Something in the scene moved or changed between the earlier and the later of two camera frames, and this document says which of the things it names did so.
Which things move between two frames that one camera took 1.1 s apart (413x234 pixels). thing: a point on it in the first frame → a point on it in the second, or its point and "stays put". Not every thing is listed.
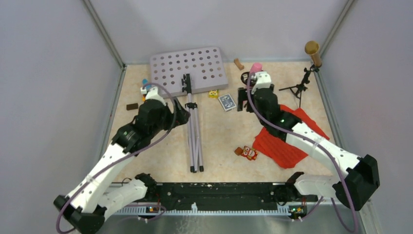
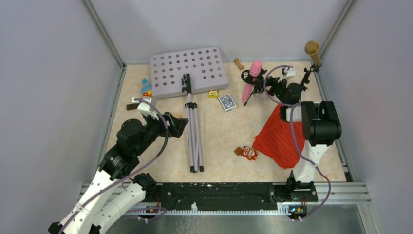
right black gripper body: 243,96 → 277,89
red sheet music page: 276,150 stays put
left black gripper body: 166,122 → 173,130
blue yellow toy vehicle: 148,88 stays put
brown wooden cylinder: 238,150 stays put
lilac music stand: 184,72 stays put
